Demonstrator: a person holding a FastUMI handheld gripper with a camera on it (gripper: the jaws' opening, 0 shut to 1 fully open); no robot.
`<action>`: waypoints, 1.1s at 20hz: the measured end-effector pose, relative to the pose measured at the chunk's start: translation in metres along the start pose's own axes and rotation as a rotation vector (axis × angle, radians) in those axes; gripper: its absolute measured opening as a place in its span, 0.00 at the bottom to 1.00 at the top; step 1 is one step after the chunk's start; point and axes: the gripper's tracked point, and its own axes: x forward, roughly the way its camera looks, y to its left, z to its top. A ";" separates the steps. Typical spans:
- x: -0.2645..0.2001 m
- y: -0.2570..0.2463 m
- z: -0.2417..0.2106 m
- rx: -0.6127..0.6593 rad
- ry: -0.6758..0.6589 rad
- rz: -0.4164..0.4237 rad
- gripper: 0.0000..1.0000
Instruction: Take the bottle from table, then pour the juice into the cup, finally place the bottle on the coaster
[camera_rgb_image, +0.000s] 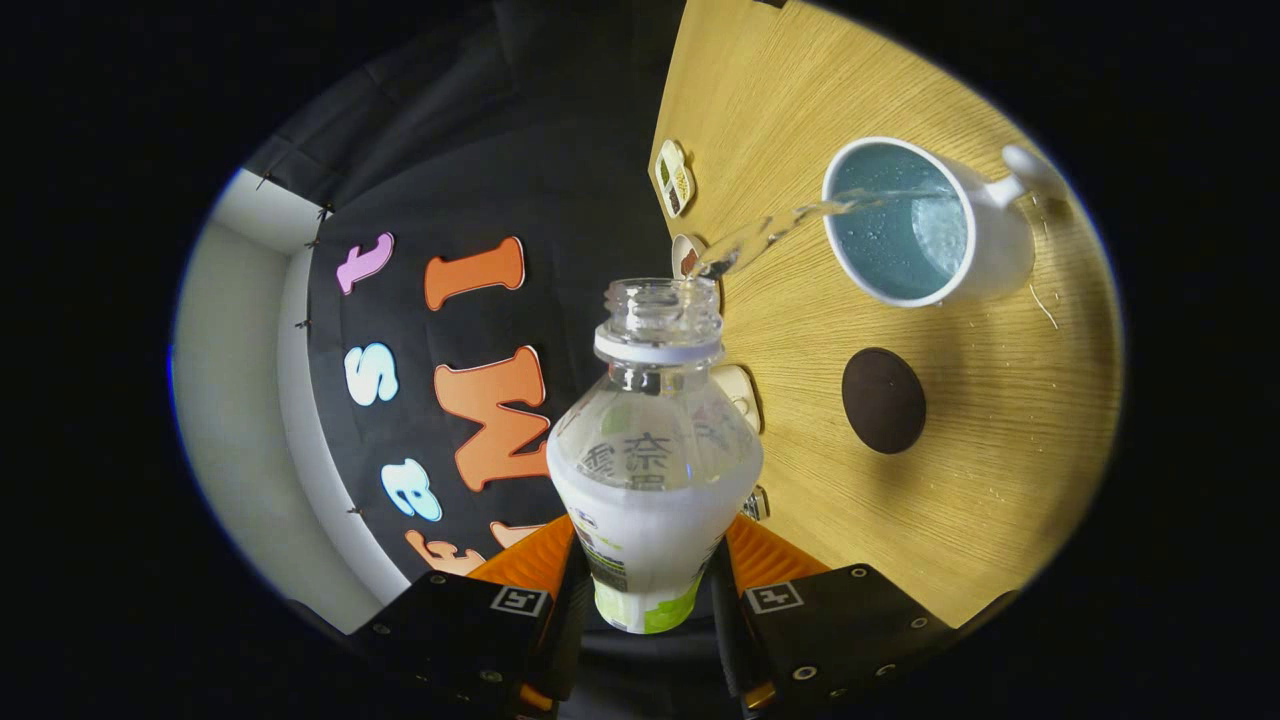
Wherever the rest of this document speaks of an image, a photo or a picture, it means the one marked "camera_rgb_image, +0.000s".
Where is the dark brown round coaster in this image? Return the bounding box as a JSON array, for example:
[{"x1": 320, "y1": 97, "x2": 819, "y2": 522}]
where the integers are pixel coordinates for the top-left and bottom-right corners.
[{"x1": 841, "y1": 347, "x2": 928, "y2": 456}]

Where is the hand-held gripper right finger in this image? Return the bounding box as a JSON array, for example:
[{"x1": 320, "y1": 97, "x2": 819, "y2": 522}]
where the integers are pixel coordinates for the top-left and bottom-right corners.
[{"x1": 705, "y1": 513, "x2": 953, "y2": 719}]

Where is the white divided snack tray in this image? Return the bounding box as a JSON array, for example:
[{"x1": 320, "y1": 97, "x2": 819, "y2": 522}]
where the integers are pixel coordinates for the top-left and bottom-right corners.
[{"x1": 655, "y1": 139, "x2": 696, "y2": 219}]

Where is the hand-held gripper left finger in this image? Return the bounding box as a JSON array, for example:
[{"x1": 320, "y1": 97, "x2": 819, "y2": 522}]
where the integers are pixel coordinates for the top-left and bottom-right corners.
[{"x1": 355, "y1": 515, "x2": 596, "y2": 719}]

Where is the white cup blue inside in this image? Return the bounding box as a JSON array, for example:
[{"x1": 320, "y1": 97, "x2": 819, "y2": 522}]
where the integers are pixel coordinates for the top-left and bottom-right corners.
[{"x1": 821, "y1": 136, "x2": 1071, "y2": 309}]

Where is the white plate with brown food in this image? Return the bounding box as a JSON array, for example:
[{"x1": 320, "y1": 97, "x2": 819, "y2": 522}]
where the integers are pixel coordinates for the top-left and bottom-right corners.
[{"x1": 670, "y1": 233, "x2": 713, "y2": 281}]

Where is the cream cylindrical device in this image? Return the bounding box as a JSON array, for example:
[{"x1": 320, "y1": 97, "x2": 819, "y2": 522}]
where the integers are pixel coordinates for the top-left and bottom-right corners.
[{"x1": 710, "y1": 364, "x2": 763, "y2": 433}]

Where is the wooden table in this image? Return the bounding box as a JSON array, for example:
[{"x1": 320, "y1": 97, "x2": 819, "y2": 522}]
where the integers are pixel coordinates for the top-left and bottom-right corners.
[{"x1": 648, "y1": 0, "x2": 1123, "y2": 629}]

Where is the clear plastic bottle white label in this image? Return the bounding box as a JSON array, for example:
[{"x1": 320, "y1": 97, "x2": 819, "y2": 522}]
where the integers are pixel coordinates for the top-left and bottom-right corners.
[{"x1": 545, "y1": 277, "x2": 765, "y2": 635}]

